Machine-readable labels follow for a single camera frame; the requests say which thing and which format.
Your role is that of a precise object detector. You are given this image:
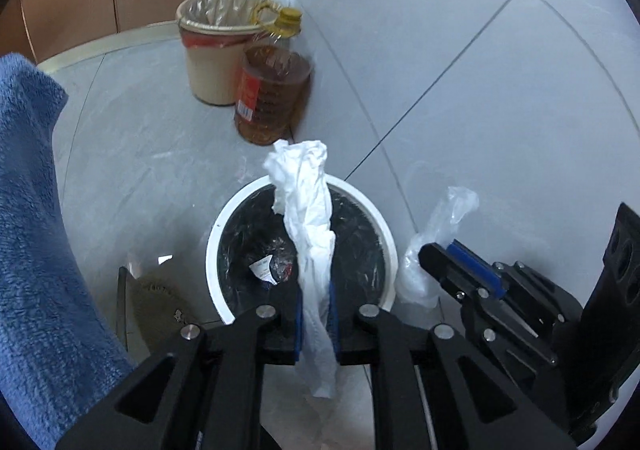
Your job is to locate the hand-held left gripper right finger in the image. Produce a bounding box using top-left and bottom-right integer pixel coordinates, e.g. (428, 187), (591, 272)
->
(327, 280), (577, 450)

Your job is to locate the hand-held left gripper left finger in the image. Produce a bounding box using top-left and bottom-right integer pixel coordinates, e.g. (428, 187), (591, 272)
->
(55, 280), (305, 450)

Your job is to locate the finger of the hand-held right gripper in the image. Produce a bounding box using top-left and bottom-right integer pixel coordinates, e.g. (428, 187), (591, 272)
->
(446, 239), (508, 301)
(418, 243), (483, 303)

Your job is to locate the clear plastic bag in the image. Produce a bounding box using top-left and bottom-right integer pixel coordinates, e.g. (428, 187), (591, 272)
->
(395, 186), (480, 308)

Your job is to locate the white bin with black liner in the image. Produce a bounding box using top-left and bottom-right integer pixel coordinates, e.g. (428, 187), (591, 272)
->
(205, 175), (399, 326)

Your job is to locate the white tissue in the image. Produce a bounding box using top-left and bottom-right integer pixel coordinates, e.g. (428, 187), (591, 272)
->
(263, 139), (338, 399)

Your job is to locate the white paper scrap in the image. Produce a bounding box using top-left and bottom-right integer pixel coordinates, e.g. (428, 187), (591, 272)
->
(249, 255), (282, 286)

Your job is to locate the brown fuzzy slipper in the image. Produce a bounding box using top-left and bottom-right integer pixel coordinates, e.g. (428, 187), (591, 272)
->
(117, 266), (201, 362)

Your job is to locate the cooking oil bottle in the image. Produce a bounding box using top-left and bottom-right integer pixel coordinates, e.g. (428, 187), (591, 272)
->
(233, 5), (315, 146)

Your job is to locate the beige bin with clear liner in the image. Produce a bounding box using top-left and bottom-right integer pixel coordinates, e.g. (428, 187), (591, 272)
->
(176, 0), (281, 107)

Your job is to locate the blue fleece blanket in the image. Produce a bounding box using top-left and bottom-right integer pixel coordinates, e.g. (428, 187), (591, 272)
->
(0, 52), (138, 450)

